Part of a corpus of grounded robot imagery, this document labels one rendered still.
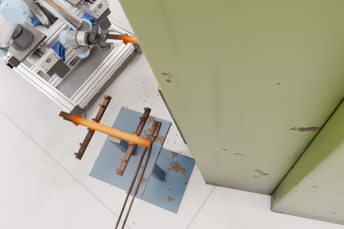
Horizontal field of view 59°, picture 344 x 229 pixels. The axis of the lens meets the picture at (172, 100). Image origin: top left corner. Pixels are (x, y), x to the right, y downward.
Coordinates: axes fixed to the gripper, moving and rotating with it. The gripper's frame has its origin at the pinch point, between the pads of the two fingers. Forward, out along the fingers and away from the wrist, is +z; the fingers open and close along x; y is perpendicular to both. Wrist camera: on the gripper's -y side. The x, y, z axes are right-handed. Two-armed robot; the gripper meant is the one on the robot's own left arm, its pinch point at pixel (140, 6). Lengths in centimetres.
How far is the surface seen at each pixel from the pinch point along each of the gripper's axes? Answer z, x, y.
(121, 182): 27, 84, -15
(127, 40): 1.1, 19.8, -1.7
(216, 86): -35, 49, -76
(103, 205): 87, 109, 37
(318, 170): -2, 54, -99
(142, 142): 5, 64, -33
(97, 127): -1, 65, -11
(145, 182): 30, 79, -26
